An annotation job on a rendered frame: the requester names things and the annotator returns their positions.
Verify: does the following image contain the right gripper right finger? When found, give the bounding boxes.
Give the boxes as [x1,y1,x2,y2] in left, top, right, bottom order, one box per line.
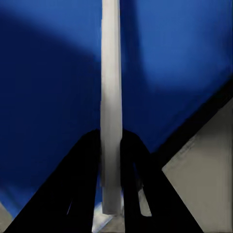
[122,129,204,233]

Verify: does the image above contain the pen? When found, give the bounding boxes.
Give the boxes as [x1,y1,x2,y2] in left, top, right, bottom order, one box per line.
[100,0,123,215]

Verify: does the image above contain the folder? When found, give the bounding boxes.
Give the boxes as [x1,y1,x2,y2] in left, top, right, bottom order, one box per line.
[0,0,233,233]

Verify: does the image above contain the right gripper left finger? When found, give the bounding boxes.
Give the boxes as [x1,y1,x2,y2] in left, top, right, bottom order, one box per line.
[4,129,100,233]

